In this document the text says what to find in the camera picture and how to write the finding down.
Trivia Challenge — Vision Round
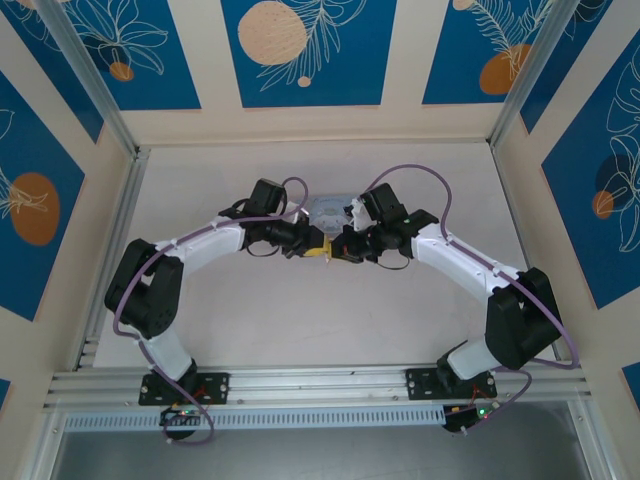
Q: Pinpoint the pastel cartoon tin box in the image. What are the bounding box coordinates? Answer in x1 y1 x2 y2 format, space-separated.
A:
307 193 357 236

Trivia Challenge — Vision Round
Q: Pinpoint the controller board with LEDs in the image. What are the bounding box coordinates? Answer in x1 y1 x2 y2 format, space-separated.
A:
159 405 206 430
442 404 494 434

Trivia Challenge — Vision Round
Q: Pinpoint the thin black cable loop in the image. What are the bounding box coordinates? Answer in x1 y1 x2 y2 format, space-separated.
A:
374 249 415 274
243 238 282 260

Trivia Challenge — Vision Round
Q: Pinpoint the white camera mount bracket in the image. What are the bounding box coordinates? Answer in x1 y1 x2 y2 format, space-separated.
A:
348 196 370 232

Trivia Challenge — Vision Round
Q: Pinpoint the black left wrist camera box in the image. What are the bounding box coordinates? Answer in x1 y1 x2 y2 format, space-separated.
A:
248 177 287 217

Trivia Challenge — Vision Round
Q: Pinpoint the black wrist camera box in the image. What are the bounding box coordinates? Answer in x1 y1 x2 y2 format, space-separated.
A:
360 182 407 227
248 177 287 217

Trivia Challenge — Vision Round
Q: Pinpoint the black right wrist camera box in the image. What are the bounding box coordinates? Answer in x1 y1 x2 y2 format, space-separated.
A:
360 182 407 227

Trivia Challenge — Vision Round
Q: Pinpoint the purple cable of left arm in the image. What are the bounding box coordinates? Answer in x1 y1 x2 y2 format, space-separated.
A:
113 175 309 446

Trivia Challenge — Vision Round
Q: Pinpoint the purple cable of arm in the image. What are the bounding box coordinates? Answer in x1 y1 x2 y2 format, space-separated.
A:
367 163 584 436
113 175 309 446

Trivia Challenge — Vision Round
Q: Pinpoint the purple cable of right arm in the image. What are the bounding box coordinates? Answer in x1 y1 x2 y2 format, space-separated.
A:
367 163 584 436

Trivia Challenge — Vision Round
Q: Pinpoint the aluminium mounting rail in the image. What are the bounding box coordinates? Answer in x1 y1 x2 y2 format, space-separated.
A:
42 367 594 414

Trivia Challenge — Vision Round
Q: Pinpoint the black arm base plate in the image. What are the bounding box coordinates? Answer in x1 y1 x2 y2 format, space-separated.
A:
405 367 499 401
139 372 231 405

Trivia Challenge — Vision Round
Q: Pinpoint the aluminium side rail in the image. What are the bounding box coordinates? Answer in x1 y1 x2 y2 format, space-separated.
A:
73 147 152 372

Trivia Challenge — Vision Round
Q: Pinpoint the white slotted cable duct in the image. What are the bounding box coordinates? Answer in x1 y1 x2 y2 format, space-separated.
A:
62 407 449 432

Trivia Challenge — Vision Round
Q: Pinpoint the aluminium frame post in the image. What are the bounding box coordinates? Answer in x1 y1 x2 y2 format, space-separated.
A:
34 0 140 157
489 0 576 149

